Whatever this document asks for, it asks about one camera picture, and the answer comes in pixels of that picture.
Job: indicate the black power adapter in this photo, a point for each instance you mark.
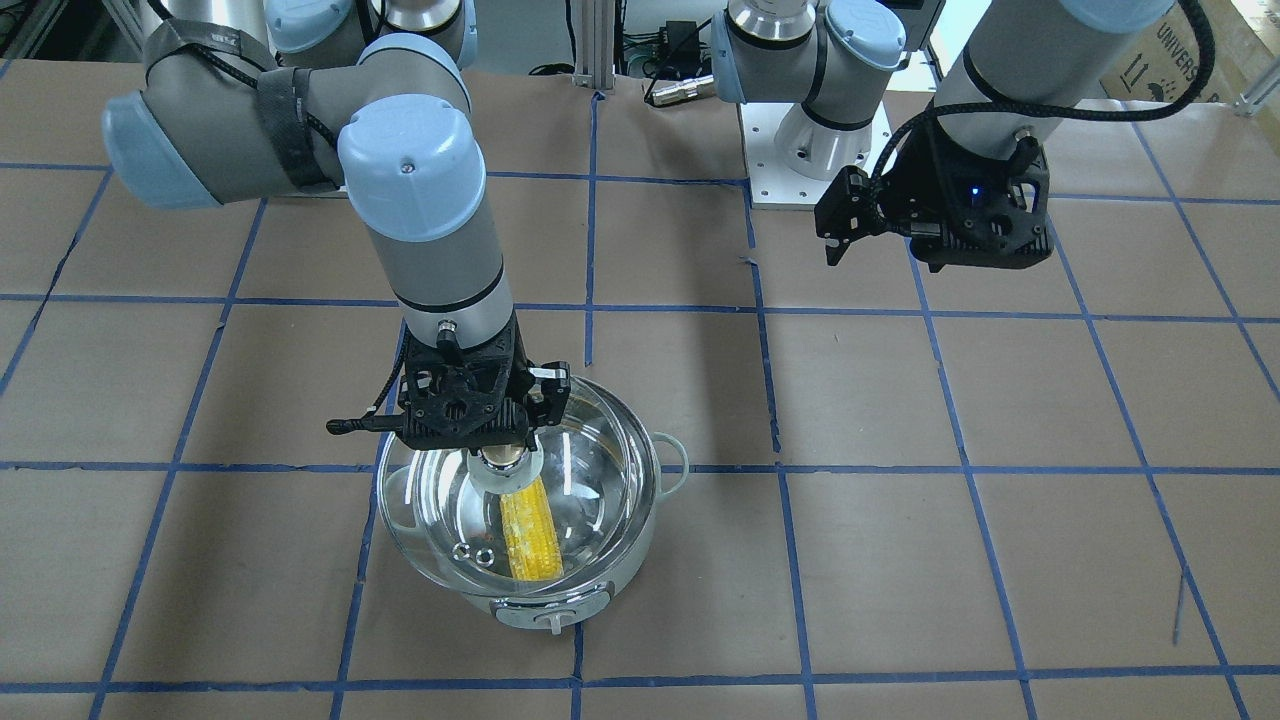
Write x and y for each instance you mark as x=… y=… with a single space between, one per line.
x=679 y=39

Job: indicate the yellow corn cob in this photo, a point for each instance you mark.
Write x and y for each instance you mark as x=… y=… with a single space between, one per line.
x=528 y=528

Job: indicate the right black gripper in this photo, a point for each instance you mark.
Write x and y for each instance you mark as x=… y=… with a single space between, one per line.
x=521 y=377

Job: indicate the clear glass pot lid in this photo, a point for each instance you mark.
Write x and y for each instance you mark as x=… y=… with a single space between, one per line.
x=500 y=520

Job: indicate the aluminium frame post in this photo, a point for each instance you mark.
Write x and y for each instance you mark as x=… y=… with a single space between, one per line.
x=594 y=28

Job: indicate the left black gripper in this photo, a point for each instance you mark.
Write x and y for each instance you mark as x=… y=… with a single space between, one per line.
x=912 y=172

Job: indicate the silver pale green cooking pot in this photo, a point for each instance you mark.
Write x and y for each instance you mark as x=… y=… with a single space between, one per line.
x=560 y=540

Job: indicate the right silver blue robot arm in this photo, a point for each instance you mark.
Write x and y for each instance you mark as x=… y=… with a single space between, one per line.
x=317 y=103

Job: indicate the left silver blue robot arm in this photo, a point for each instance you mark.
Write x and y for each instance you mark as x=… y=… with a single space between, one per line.
x=1026 y=65

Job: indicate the silver metal cylinder connector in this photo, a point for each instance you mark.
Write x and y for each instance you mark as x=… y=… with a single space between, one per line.
x=687 y=90

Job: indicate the brown paper table cover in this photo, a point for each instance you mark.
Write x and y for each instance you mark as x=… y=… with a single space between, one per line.
x=1049 y=493

